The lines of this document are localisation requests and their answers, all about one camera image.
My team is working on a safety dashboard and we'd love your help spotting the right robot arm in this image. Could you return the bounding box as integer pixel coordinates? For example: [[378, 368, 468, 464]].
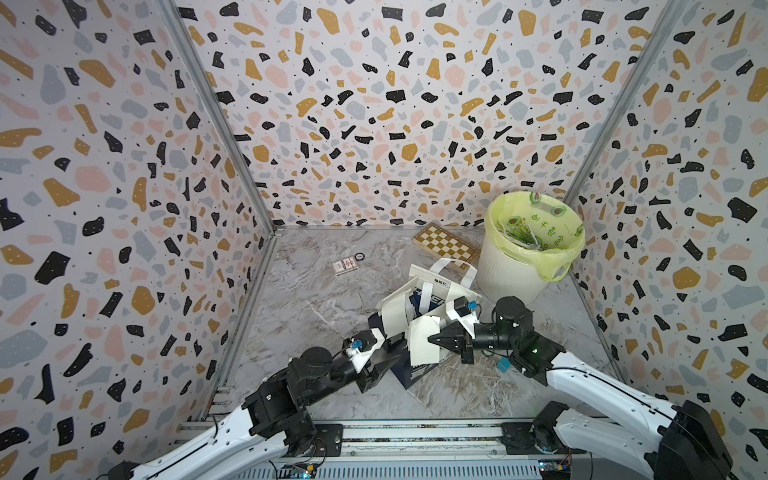
[[427, 296, 733, 479]]

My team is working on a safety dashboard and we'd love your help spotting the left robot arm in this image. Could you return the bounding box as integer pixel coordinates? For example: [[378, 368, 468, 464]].
[[106, 328, 404, 479]]

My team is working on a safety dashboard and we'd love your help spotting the front navy bag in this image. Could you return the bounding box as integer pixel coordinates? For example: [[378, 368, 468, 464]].
[[391, 349, 440, 390]]

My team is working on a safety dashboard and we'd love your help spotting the small teal block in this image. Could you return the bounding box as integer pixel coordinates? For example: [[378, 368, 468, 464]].
[[497, 358, 511, 373]]

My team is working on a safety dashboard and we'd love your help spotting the white trash bin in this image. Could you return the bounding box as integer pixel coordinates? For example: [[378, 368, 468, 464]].
[[476, 224, 551, 304]]

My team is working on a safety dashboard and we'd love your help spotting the wooden chess board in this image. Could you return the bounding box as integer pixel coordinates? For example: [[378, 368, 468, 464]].
[[412, 223, 480, 264]]

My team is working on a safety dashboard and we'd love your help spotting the playing card deck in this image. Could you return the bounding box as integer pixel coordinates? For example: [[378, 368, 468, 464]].
[[332, 256, 359, 276]]

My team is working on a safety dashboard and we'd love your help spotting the yellow-green bin liner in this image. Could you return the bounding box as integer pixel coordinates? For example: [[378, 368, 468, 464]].
[[484, 191, 585, 283]]

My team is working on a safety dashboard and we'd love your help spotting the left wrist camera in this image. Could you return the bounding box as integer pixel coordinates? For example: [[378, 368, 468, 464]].
[[344, 330, 379, 373]]

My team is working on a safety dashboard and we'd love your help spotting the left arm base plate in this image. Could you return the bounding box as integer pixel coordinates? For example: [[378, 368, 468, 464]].
[[286, 423, 344, 459]]

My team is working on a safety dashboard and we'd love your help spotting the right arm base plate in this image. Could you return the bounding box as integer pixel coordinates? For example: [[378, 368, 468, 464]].
[[500, 421, 569, 455]]

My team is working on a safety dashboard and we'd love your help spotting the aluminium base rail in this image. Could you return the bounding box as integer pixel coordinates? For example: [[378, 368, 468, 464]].
[[236, 419, 605, 479]]

